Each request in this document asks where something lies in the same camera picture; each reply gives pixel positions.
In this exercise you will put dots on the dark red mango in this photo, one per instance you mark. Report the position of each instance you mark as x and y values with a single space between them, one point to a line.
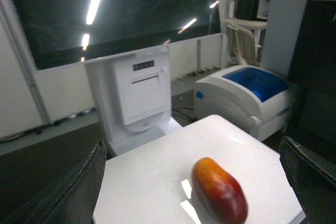
219 192

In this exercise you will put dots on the black checkout counter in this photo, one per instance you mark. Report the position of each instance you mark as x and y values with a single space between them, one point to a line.
156 160

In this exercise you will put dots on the white receipt printer terminal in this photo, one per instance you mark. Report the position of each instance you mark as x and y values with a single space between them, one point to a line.
132 95

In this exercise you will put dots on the white checkout scale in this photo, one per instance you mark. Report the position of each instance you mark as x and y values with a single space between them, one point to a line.
254 165

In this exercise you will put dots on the white chair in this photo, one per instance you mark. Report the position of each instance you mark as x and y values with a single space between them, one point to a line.
241 41

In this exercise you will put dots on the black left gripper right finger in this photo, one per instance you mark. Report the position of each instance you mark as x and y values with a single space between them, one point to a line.
312 177

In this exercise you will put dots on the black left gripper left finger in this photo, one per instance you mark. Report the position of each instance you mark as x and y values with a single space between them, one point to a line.
55 181

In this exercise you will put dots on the black cabinet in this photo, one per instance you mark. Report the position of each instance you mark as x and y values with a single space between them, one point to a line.
312 70

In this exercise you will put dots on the white blue label printer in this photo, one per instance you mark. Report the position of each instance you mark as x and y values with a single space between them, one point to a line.
253 99

